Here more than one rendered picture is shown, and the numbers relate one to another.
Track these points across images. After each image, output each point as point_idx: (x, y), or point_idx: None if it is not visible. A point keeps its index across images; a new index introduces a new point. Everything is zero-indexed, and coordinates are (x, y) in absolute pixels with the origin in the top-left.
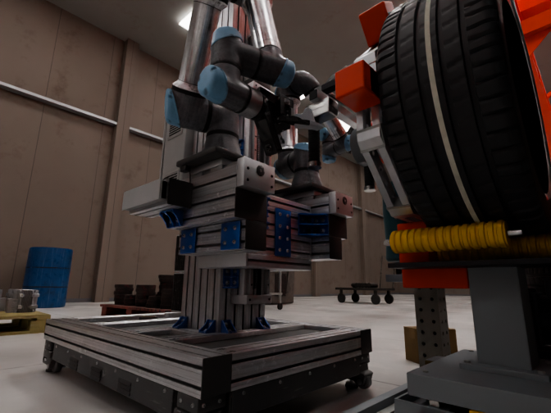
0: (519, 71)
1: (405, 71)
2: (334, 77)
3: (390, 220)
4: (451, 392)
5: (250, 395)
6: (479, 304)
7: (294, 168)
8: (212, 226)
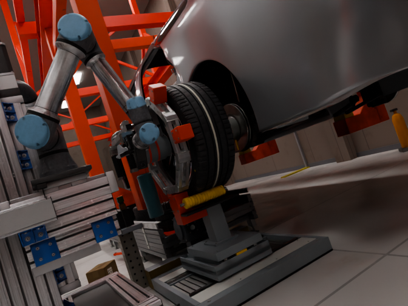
0: None
1: (204, 131)
2: None
3: (152, 195)
4: (230, 251)
5: None
6: (212, 220)
7: None
8: (78, 229)
